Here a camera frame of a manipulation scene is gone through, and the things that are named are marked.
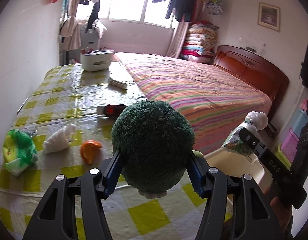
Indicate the white storage caddy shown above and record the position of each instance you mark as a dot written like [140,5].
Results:
[96,61]

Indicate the row of hanging dark clothes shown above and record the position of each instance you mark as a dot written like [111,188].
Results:
[184,2]

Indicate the orange peel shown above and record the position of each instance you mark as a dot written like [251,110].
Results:
[90,152]

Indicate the pink storage box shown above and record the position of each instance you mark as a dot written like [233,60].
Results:
[289,145]

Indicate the red pink cloth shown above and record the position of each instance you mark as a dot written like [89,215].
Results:
[74,61]

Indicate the dark green plush ball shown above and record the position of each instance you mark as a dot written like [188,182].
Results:
[154,142]

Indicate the tied pink curtain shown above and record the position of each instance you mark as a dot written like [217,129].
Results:
[72,5]

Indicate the white crumpled tissue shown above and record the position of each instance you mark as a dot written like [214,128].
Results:
[57,141]

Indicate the green storage box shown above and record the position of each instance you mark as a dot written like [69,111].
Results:
[281,155]

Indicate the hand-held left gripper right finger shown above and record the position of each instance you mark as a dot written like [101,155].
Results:
[196,180]

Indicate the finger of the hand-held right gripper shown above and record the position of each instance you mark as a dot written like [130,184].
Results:
[249,138]

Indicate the stack of folded blankets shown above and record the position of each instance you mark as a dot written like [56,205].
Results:
[201,40]

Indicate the clear bag of scraps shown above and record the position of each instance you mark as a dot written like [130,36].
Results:
[234,141]

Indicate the hanging black garment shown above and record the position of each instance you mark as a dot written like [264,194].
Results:
[94,15]

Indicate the framed wall picture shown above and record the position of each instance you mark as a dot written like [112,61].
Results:
[269,16]

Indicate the pink striped curtain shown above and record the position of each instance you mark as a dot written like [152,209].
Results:
[177,37]

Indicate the person's right hand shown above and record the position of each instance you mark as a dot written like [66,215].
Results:
[279,212]

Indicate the dark red bottle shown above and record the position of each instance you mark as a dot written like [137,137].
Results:
[111,110]

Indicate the large window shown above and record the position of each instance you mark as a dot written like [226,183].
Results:
[124,7]

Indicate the wooden bed headboard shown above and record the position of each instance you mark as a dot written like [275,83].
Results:
[244,62]

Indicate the cream plastic bin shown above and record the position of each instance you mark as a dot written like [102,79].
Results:
[254,171]

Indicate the hanging floral garment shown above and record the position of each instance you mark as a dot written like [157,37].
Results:
[215,6]

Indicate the bed with striped cover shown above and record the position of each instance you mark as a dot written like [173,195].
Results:
[194,90]

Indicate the small foil wrapper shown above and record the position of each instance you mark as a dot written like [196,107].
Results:
[31,131]

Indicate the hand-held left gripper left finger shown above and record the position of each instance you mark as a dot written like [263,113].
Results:
[112,177]

